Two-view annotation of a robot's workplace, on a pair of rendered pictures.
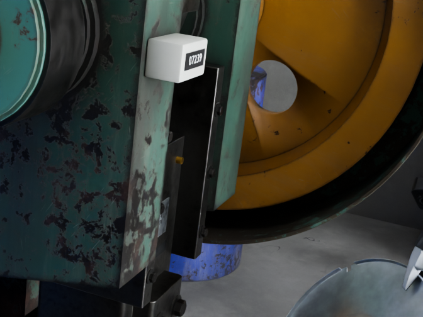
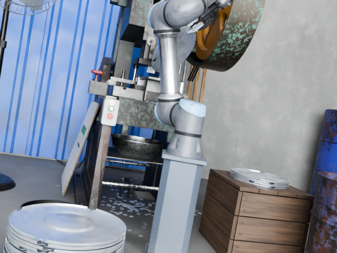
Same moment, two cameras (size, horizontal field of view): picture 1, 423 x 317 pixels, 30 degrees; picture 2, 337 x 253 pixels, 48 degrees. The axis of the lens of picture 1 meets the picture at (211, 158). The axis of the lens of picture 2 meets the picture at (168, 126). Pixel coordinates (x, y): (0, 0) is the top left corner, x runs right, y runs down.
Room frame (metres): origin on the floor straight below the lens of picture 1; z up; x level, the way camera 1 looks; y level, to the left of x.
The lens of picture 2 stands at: (-0.16, -1.85, 0.64)
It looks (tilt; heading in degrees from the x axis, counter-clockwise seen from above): 3 degrees down; 55
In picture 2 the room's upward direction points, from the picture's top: 10 degrees clockwise
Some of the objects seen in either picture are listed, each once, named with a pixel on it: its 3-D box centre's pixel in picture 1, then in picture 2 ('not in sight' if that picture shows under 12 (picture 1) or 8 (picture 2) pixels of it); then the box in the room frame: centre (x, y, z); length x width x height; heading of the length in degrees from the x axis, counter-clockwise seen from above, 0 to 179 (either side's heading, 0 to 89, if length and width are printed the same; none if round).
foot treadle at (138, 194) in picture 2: not in sight; (135, 187); (0.97, 0.01, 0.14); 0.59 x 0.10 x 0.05; 71
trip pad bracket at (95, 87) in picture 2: not in sight; (96, 98); (0.64, 0.03, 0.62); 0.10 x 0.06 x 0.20; 161
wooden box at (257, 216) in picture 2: not in sight; (251, 215); (1.30, -0.60, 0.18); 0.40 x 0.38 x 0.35; 69
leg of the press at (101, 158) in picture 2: not in sight; (94, 124); (0.80, 0.36, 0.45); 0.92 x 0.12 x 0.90; 71
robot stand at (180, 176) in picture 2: not in sight; (174, 206); (0.80, -0.60, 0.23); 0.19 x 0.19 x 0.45; 56
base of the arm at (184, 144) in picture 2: not in sight; (186, 143); (0.80, -0.60, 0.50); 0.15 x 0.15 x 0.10
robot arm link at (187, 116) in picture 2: not in sight; (189, 116); (0.80, -0.59, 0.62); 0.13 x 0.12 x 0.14; 92
